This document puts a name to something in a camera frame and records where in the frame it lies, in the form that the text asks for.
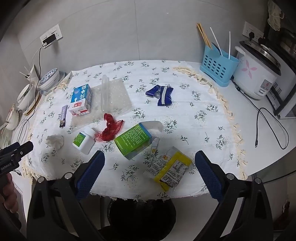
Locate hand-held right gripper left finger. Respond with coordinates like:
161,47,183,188
26,150,105,241

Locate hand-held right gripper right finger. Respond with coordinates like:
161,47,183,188
194,150,274,241

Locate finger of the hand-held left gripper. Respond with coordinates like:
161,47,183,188
5,141,34,163
0,142,21,156

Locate yellow snack packet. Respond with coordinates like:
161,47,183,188
143,146,194,192

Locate white pill bottle green label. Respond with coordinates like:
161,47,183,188
72,126,96,155

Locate black trash bin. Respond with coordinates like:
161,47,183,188
107,198,176,241

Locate blue snack wrapper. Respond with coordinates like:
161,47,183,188
145,85,174,107

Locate person's left hand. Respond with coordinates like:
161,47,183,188
0,173,19,213

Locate crumpled white tissue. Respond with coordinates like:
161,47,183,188
46,135,64,149

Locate white bowl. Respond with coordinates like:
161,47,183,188
4,105,21,131
17,83,34,111

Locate red mesh net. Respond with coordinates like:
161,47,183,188
94,113,124,142

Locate purple stick sachet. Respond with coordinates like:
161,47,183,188
59,105,69,128

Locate green white box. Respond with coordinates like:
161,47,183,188
114,123,153,160

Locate small white sachet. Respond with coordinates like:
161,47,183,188
147,138,160,164

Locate white floral tablecloth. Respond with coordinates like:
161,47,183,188
22,60,249,202

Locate white plastic cup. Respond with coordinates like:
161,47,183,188
141,120,164,133

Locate blue white milk carton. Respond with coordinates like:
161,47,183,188
69,84,92,116

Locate clear bubble wrap sheet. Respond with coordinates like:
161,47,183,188
70,77,133,123

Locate clear plastic tube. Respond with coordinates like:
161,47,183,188
101,75,110,112

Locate black white oven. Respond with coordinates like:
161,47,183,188
266,79,296,120

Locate blue utensil basket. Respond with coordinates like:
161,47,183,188
200,44,240,87

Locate white rice cooker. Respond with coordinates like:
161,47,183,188
232,38,282,100

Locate black charger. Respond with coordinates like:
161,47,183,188
42,35,56,46

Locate wooden chopstick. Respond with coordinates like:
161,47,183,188
198,22,212,49
196,23,210,48

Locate white lace cloth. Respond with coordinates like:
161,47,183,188
268,0,285,25

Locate black usb cable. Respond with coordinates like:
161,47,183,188
254,107,289,149

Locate black power cord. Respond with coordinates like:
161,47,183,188
235,85,263,110

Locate black charger cable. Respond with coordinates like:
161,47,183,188
35,46,43,102

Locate white wall outlet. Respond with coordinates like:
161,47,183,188
40,25,63,49
243,21,264,39

